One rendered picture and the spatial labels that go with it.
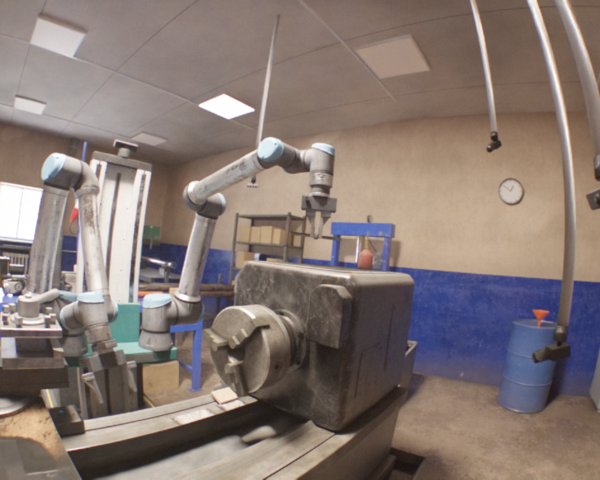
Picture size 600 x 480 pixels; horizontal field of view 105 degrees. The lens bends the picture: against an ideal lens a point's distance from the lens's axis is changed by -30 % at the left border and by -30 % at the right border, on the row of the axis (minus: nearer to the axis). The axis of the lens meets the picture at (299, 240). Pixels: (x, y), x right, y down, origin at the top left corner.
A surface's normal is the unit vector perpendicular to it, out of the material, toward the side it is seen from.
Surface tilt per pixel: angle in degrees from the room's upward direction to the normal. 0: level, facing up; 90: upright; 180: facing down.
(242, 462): 48
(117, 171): 90
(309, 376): 90
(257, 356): 90
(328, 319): 90
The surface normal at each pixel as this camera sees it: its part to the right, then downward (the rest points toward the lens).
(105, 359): 0.79, -0.35
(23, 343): 0.77, 0.04
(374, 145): -0.61, -0.10
